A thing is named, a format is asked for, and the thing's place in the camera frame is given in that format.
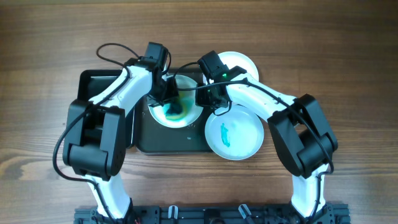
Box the green yellow sponge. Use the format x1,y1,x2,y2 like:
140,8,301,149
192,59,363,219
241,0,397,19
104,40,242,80
164,101,187,121

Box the white plate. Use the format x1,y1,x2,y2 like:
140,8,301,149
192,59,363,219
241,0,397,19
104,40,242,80
202,51,260,85
149,91,203,128

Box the light blue plate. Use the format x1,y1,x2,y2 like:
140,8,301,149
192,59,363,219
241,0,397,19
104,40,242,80
205,105,264,161

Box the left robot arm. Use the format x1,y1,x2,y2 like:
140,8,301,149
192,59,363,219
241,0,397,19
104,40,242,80
53,42,178,223

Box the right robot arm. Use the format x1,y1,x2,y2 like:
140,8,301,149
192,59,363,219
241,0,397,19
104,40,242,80
197,51,338,222

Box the large dark serving tray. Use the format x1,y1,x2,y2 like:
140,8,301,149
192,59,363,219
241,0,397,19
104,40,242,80
136,68,263,155

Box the small black sponge tray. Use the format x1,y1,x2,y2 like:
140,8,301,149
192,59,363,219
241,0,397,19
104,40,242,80
76,69,137,149

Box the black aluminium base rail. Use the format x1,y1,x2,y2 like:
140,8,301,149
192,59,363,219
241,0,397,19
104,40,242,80
73,203,351,224

